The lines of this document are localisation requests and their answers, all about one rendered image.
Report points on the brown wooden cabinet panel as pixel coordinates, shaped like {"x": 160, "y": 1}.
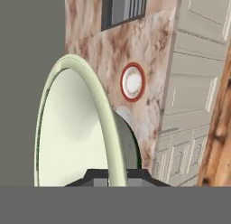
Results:
{"x": 219, "y": 143}

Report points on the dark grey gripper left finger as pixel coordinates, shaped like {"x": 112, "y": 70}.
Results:
{"x": 96, "y": 177}

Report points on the pale grey cupboard run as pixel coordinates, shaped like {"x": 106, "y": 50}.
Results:
{"x": 192, "y": 83}

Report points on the pale green bowl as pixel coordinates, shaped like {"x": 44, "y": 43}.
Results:
{"x": 75, "y": 128}

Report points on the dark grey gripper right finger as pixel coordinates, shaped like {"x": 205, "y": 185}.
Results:
{"x": 141, "y": 177}

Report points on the white plate with red rim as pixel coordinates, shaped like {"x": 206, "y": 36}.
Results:
{"x": 132, "y": 82}

